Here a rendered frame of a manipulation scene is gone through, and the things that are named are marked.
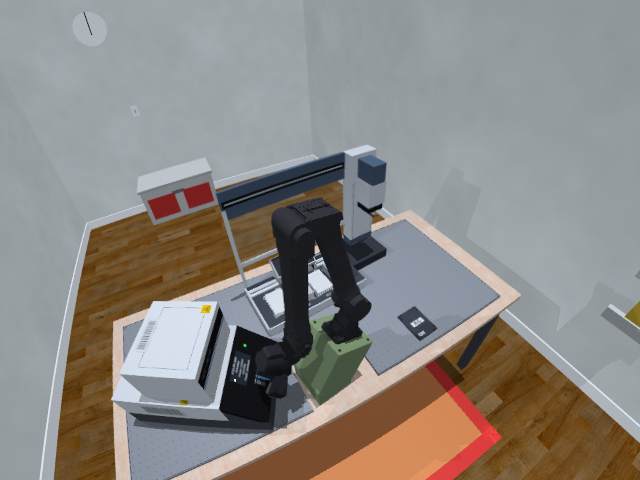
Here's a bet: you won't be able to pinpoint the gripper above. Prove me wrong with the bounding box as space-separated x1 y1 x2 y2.
256 369 271 380

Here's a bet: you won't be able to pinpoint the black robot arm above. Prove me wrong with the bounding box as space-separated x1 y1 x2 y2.
255 197 372 399

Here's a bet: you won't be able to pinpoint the white lab instrument with black keypad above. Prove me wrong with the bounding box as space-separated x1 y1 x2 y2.
111 301 277 430

